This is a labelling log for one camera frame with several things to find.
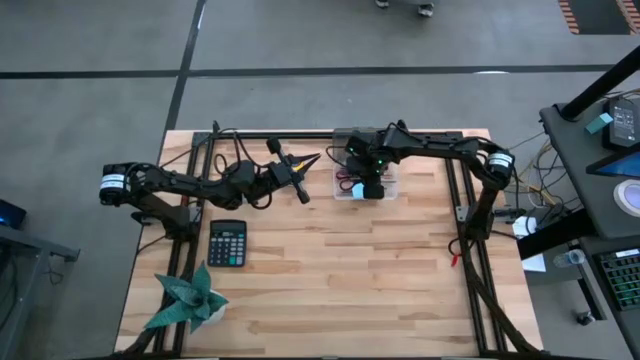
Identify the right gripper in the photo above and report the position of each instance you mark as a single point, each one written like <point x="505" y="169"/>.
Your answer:
<point x="372" y="175"/>

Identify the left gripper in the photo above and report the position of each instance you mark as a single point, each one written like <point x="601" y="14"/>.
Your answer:
<point x="277" y="176"/>

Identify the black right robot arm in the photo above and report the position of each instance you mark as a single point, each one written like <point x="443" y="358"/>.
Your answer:
<point x="435" y="145"/>

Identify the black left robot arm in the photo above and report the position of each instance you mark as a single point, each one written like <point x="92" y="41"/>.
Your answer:
<point x="175" y="182"/>

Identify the clear pencil case grey lid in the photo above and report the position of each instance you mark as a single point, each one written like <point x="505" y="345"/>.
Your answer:
<point x="391" y="190"/>

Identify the black desk calculator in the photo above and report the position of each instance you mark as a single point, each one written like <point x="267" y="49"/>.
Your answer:
<point x="227" y="247"/>

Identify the white small box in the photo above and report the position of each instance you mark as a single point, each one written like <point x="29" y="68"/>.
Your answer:
<point x="522" y="227"/>

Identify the person's shoe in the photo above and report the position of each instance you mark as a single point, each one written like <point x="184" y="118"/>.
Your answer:
<point x="425" y="9"/>
<point x="382" y="3"/>

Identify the green artificial plant white pot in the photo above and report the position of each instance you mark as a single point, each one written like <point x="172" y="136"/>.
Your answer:
<point x="185" y="300"/>

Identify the white paper sheet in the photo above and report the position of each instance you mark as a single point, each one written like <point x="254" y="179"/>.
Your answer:
<point x="535" y="263"/>

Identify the black side desk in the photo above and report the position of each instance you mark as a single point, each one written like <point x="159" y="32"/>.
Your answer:
<point x="575" y="165"/>

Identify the clear water bottle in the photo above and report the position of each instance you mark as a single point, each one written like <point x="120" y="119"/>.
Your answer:
<point x="569" y="258"/>

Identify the teal small box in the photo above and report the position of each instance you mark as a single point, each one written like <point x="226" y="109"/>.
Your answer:
<point x="599" y="123"/>

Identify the black monitor pole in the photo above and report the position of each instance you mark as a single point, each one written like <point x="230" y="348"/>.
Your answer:
<point x="600" y="87"/>

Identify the tablet with blue screen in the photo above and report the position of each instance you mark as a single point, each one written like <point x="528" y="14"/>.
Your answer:
<point x="622" y="166"/>

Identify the black caster wheel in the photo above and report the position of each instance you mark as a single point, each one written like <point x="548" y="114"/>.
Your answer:
<point x="583" y="318"/>

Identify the black power adapter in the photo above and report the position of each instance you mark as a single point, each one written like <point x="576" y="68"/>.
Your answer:
<point x="622" y="125"/>

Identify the RGB backlit keyboard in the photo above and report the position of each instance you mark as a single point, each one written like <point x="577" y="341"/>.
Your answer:
<point x="622" y="280"/>

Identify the black floor mat orange stripe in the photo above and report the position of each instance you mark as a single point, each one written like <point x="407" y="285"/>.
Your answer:
<point x="597" y="15"/>
<point x="629" y="10"/>

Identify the grey metal cart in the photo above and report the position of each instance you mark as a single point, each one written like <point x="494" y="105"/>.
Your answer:
<point x="30" y="250"/>

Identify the black device blue light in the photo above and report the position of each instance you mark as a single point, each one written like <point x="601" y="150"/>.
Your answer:
<point x="10" y="215"/>

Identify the black aluminium table frame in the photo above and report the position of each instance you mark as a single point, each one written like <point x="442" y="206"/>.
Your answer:
<point x="315" y="135"/>

